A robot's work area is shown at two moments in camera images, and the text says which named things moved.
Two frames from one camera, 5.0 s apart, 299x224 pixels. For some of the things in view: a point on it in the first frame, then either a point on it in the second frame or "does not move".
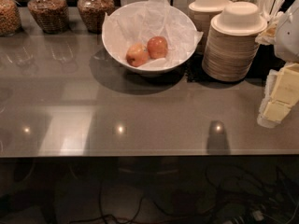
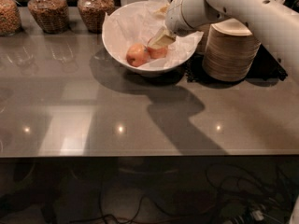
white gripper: x=288 y=36 to x=174 y=19
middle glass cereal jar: x=49 y=8 does not move
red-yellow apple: x=157 y=47 does not move
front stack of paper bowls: x=233 y=41 does not move
